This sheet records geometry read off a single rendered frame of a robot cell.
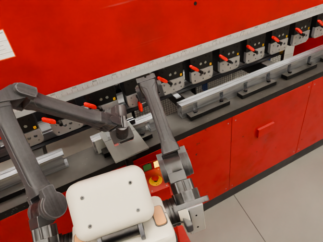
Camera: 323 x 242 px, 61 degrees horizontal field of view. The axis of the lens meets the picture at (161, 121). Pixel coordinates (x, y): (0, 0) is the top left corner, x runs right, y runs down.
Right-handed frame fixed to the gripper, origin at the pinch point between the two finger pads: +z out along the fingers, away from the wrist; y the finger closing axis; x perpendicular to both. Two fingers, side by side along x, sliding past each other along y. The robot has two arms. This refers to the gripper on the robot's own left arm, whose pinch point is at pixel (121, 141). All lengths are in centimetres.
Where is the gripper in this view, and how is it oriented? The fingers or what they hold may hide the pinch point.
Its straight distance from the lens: 139.5
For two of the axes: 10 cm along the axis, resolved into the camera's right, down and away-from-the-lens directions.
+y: -8.9, 3.3, -3.1
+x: 4.3, 8.2, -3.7
